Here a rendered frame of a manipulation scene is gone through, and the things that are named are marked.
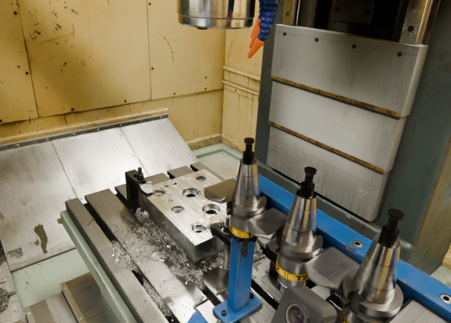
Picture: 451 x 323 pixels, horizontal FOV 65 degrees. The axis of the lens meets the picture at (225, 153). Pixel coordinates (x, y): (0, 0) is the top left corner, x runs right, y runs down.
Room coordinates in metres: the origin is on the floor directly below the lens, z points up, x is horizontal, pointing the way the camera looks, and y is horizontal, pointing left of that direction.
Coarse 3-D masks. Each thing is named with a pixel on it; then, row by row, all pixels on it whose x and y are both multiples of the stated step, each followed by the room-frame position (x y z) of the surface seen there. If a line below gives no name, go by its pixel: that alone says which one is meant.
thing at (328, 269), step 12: (324, 252) 0.37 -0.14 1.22; (336, 252) 0.37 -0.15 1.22; (312, 264) 0.35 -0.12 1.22; (324, 264) 0.35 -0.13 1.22; (336, 264) 0.35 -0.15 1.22; (348, 264) 0.35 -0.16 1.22; (312, 276) 0.33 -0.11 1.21; (324, 276) 0.33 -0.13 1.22; (336, 276) 0.33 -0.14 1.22; (336, 288) 0.31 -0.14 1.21
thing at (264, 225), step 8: (272, 208) 0.47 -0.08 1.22; (256, 216) 0.44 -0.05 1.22; (264, 216) 0.44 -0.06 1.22; (272, 216) 0.44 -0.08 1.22; (280, 216) 0.44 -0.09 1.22; (248, 224) 0.42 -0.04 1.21; (256, 224) 0.42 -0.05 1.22; (264, 224) 0.42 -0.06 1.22; (272, 224) 0.42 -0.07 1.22; (280, 224) 0.42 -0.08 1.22; (256, 232) 0.41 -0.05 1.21; (264, 232) 0.40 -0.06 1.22; (272, 232) 0.40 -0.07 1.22
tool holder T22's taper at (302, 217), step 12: (300, 204) 0.38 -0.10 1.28; (312, 204) 0.37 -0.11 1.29; (288, 216) 0.39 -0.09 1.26; (300, 216) 0.37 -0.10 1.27; (312, 216) 0.37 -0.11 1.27; (288, 228) 0.38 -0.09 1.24; (300, 228) 0.37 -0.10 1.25; (312, 228) 0.37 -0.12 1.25; (288, 240) 0.37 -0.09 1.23; (300, 240) 0.37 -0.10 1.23; (312, 240) 0.37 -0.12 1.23
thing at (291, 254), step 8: (280, 232) 0.39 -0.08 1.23; (280, 240) 0.38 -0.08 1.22; (320, 240) 0.38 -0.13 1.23; (280, 248) 0.38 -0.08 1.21; (288, 248) 0.36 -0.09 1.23; (296, 248) 0.36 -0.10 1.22; (304, 248) 0.36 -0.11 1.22; (312, 248) 0.36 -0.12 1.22; (320, 248) 0.37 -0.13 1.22; (288, 256) 0.37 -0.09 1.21; (296, 256) 0.36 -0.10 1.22; (304, 256) 0.36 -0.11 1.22; (312, 256) 0.36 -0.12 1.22; (288, 264) 0.36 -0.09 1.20; (296, 264) 0.36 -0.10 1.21
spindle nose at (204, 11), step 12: (180, 0) 0.75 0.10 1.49; (192, 0) 0.72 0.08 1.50; (204, 0) 0.71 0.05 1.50; (216, 0) 0.71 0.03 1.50; (228, 0) 0.71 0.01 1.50; (240, 0) 0.72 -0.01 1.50; (252, 0) 0.75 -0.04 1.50; (180, 12) 0.75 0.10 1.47; (192, 12) 0.72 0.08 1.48; (204, 12) 0.71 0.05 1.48; (216, 12) 0.71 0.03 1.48; (228, 12) 0.71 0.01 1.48; (240, 12) 0.73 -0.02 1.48; (252, 12) 0.76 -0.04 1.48; (192, 24) 0.72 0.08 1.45; (204, 24) 0.71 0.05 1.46; (216, 24) 0.71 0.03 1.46; (228, 24) 0.72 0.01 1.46; (240, 24) 0.73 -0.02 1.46; (252, 24) 0.78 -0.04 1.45
